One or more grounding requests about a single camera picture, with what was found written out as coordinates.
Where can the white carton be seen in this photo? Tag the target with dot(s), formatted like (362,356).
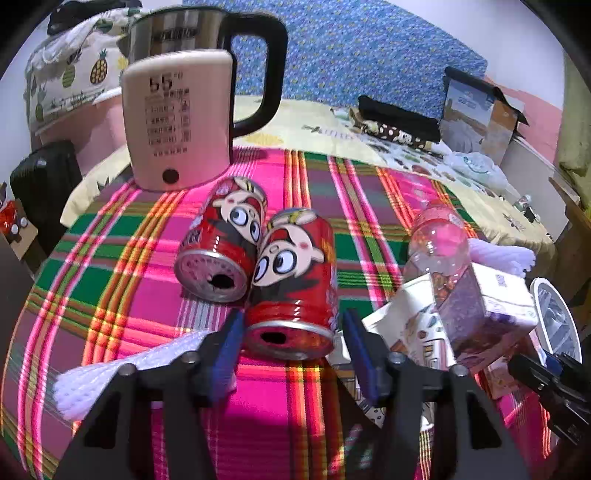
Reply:
(495,384)

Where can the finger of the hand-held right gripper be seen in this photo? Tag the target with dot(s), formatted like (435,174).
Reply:
(528,371)

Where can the white foam net sleeve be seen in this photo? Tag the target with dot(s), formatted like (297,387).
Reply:
(501,258)
(115,374)

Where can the black folded cloth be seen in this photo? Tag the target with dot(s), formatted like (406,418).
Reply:
(397,115)

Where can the patterned white wrapper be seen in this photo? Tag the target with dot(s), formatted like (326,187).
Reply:
(411,323)

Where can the purple drink carton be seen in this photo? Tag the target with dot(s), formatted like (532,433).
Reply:
(485,314)

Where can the pink storage box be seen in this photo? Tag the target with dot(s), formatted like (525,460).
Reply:
(92,134)

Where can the red cartoon drink can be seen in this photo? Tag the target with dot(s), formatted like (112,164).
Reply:
(295,277)
(221,240)

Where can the small bottle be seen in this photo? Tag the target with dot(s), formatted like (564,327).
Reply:
(526,205)

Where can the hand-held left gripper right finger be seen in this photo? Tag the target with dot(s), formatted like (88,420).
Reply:
(362,360)

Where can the red toy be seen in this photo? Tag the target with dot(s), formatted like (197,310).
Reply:
(9,217)

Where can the green cloth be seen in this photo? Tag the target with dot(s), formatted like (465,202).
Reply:
(575,134)

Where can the black suitcase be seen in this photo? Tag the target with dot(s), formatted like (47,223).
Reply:
(44,184)

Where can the cardboard box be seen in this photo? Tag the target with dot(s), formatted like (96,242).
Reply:
(475,115)

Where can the clear plastic bottle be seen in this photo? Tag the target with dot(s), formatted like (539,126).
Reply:
(438,240)

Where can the cream electric kettle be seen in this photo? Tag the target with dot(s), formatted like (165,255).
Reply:
(178,120)

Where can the pineapple-print cover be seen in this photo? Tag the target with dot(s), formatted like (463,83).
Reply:
(74,69)

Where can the white trash bin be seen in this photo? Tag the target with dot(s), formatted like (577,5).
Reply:
(556,318)

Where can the blue floral cloth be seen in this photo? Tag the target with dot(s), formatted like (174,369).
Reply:
(360,46)

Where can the white plastic bag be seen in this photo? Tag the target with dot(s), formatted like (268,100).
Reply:
(475,168)

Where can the plaid tablecloth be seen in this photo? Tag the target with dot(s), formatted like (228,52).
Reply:
(138,258)

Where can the wooden furniture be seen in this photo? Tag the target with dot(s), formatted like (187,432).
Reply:
(572,221)

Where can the brown polka-dot cloth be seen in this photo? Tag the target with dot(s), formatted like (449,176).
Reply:
(392,134)

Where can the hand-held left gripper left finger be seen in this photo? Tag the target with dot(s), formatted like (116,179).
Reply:
(225,355)

